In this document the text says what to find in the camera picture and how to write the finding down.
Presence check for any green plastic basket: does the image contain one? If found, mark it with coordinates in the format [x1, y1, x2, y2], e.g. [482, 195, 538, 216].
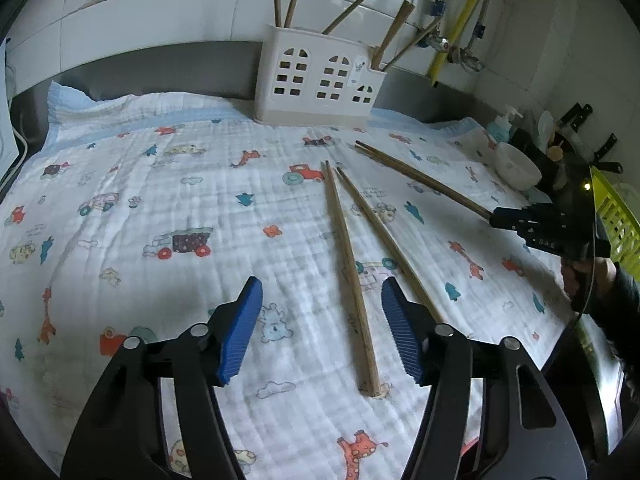
[590, 165, 640, 266]

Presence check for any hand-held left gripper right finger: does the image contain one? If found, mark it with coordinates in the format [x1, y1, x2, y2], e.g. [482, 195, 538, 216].
[381, 277, 588, 480]

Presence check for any blue soap pump bottle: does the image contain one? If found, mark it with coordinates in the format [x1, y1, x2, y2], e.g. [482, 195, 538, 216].
[486, 105, 521, 143]

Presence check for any metal water valve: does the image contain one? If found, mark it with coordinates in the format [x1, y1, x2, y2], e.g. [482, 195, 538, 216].
[425, 0, 486, 73]

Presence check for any printed white blanket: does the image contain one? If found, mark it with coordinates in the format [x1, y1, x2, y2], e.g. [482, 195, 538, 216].
[0, 80, 626, 480]

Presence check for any white cable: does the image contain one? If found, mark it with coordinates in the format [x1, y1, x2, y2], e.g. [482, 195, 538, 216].
[5, 110, 28, 181]

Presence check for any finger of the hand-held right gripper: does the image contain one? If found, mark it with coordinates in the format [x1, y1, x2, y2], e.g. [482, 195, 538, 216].
[515, 227, 571, 253]
[490, 205, 566, 231]

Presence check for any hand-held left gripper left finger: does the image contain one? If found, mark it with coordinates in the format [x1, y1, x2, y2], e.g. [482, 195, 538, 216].
[60, 276, 264, 480]

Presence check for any white ceramic bowl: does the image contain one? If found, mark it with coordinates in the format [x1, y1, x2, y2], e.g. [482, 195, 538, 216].
[495, 141, 543, 192]

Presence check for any white plastic chopstick holder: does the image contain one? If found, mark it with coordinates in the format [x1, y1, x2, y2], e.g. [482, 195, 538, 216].
[253, 24, 388, 126]

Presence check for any person's right hand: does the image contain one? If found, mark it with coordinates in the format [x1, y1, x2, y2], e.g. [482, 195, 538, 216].
[561, 257, 620, 307]

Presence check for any yellow gas pipe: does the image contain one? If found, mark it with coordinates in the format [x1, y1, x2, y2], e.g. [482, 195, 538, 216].
[429, 0, 506, 86]

